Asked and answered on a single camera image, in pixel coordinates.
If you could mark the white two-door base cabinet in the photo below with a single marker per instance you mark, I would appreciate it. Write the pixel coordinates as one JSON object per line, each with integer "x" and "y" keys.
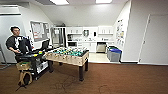
{"x": 89, "y": 46}

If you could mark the white drawer stack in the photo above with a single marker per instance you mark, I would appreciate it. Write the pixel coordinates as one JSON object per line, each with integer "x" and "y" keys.
{"x": 79, "y": 44}

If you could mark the black microwave oven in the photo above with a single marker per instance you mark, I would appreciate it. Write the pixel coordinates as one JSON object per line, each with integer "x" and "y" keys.
{"x": 72, "y": 43}

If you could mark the green foosball table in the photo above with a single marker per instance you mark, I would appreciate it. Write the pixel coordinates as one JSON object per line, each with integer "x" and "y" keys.
{"x": 70, "y": 56}

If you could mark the stainless steel refrigerator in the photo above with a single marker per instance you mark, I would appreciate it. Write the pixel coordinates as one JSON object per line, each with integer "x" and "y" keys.
{"x": 57, "y": 36}

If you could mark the blue-lid grey recycling bin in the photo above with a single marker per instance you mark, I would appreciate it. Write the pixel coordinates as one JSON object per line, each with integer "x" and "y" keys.
{"x": 115, "y": 55}

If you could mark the grey bulletin board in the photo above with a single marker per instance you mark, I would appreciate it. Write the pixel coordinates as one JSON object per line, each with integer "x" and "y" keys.
{"x": 38, "y": 30}

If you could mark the rectangular ceiling light panel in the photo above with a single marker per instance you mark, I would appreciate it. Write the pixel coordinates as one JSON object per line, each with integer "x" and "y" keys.
{"x": 104, "y": 1}
{"x": 59, "y": 1}

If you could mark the black wheeled cart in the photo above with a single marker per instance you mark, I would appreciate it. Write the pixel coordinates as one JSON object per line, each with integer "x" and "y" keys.
{"x": 35, "y": 60}

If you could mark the brown cardboard box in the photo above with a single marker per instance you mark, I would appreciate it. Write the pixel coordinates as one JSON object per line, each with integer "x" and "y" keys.
{"x": 24, "y": 65}

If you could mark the person in dark jacket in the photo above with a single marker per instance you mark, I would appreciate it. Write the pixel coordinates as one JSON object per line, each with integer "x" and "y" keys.
{"x": 16, "y": 41}

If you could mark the white room door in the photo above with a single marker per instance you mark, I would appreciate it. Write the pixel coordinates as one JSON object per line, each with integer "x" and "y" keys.
{"x": 155, "y": 38}

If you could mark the white upper wall cabinet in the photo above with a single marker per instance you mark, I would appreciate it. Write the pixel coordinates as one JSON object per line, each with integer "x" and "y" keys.
{"x": 74, "y": 30}
{"x": 105, "y": 30}

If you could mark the large white wall poster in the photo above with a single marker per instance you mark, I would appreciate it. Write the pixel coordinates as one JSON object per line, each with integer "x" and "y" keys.
{"x": 120, "y": 25}

